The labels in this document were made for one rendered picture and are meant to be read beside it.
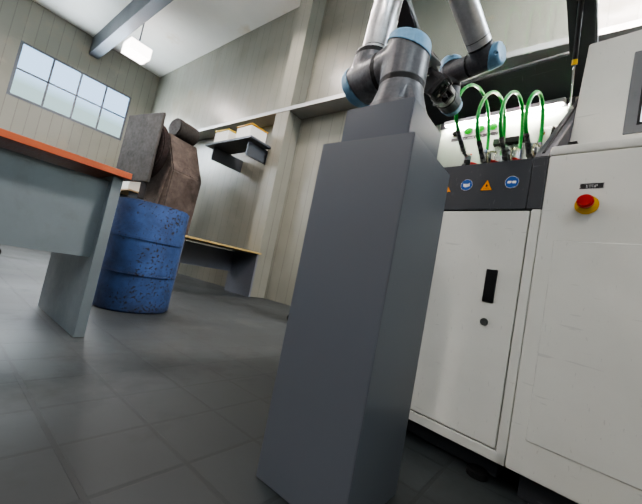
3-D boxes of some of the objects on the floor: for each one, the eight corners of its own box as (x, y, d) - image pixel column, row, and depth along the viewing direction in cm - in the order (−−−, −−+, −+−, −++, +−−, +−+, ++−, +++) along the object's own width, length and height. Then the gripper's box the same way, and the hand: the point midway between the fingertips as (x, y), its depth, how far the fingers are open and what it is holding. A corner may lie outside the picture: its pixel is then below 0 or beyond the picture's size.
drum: (151, 302, 270) (172, 213, 276) (180, 316, 237) (203, 215, 243) (79, 297, 232) (105, 195, 238) (101, 312, 199) (131, 193, 205)
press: (191, 279, 570) (224, 132, 591) (113, 269, 474) (156, 94, 495) (154, 268, 659) (185, 141, 680) (82, 258, 562) (120, 110, 584)
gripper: (466, 82, 106) (446, 49, 89) (434, 117, 112) (411, 93, 95) (448, 68, 109) (426, 34, 93) (418, 102, 115) (393, 77, 99)
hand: (414, 61), depth 96 cm, fingers open, 7 cm apart
